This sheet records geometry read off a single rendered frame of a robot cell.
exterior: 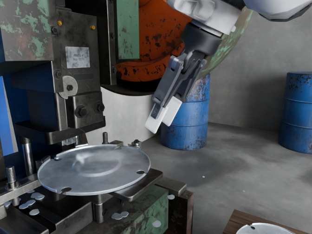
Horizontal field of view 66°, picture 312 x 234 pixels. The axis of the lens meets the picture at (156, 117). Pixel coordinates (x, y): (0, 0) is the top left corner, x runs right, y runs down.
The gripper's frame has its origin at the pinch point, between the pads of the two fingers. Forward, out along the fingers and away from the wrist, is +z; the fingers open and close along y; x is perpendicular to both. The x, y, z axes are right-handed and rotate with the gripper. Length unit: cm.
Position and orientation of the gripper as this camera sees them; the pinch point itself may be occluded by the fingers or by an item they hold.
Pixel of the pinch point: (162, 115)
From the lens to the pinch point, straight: 54.5
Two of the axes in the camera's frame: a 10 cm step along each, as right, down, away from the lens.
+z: -3.9, 8.1, 4.5
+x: -7.6, -5.5, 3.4
